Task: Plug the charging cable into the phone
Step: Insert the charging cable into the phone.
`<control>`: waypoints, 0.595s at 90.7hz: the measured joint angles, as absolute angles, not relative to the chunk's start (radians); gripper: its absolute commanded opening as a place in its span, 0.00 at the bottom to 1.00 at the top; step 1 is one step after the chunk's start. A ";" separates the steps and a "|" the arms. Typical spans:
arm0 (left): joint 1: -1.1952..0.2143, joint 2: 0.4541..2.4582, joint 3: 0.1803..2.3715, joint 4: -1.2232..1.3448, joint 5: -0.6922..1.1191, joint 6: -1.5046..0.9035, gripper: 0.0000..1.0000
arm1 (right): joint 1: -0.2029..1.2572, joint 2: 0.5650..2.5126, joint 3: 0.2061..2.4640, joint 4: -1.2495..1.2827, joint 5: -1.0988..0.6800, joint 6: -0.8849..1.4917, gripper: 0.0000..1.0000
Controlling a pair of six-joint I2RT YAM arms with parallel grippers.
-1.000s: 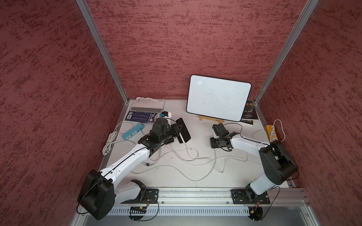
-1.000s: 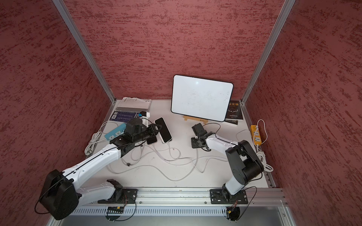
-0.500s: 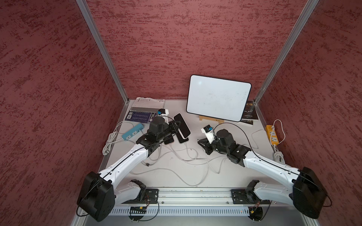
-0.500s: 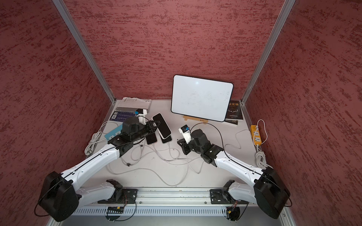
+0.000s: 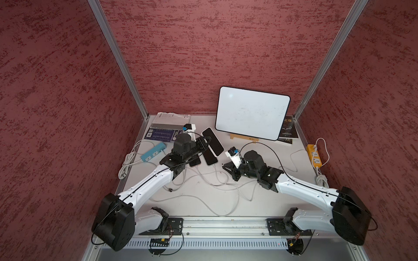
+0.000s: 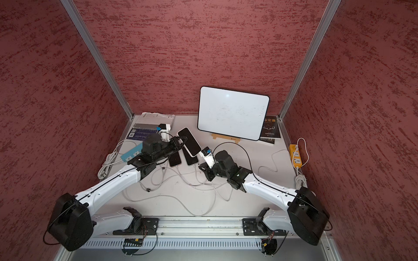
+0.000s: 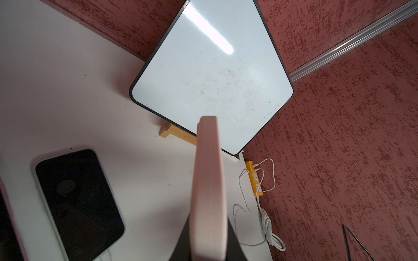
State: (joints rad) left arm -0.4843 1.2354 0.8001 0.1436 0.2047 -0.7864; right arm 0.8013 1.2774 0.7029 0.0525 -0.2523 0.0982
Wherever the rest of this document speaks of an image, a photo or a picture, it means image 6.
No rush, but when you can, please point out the right aluminium frame post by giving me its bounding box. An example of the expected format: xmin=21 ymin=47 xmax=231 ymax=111
xmin=278 ymin=0 xmax=341 ymax=122

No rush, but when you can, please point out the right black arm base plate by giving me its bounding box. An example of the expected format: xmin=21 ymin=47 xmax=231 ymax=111
xmin=242 ymin=208 xmax=286 ymax=236

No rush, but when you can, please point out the white USB-C charging cable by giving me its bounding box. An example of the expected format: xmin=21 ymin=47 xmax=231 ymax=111
xmin=182 ymin=162 xmax=218 ymax=218

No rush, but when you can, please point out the white coiled cord bundle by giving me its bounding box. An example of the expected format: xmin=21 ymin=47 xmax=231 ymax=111
xmin=97 ymin=139 xmax=130 ymax=181

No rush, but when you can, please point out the white board with black frame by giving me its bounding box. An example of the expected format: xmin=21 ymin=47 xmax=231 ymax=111
xmin=197 ymin=87 xmax=270 ymax=141

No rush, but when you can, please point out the yellow power strip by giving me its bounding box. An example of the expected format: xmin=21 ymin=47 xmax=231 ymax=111
xmin=289 ymin=144 xmax=303 ymax=169

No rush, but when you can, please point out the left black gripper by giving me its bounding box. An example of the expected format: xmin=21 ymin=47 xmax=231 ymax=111
xmin=152 ymin=136 xmax=188 ymax=162

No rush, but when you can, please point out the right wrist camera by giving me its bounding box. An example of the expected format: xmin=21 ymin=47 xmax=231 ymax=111
xmin=199 ymin=147 xmax=215 ymax=169

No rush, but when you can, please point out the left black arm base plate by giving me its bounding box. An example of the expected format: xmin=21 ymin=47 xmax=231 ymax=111
xmin=113 ymin=207 xmax=160 ymax=237

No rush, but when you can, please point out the teal power strip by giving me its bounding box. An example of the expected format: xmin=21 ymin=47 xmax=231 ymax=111
xmin=121 ymin=143 xmax=143 ymax=162

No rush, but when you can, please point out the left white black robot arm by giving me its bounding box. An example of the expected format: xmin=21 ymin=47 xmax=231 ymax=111
xmin=46 ymin=134 xmax=187 ymax=251

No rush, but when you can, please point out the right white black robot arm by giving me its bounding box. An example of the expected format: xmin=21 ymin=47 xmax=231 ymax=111
xmin=199 ymin=147 xmax=330 ymax=246

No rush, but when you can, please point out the white lightning charging cable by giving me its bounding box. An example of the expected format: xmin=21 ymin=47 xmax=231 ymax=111
xmin=195 ymin=176 xmax=236 ymax=202

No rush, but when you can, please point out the dark blue booklet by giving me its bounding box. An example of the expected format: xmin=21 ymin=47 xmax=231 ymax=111
xmin=126 ymin=128 xmax=158 ymax=141

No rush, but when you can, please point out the aluminium frame post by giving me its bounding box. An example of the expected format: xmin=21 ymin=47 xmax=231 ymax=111
xmin=278 ymin=0 xmax=341 ymax=122
xmin=61 ymin=0 xmax=134 ymax=120

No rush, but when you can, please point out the left aluminium frame post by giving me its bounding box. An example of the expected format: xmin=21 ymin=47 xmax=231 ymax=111
xmin=61 ymin=0 xmax=134 ymax=120

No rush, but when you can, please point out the black book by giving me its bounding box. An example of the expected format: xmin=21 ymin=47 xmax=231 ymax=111
xmin=259 ymin=116 xmax=281 ymax=145

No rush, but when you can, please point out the aluminium front rail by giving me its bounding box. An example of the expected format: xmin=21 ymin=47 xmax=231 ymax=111
xmin=156 ymin=217 xmax=244 ymax=237

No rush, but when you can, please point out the white power strip cord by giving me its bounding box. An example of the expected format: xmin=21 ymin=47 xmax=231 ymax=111
xmin=257 ymin=137 xmax=309 ymax=190

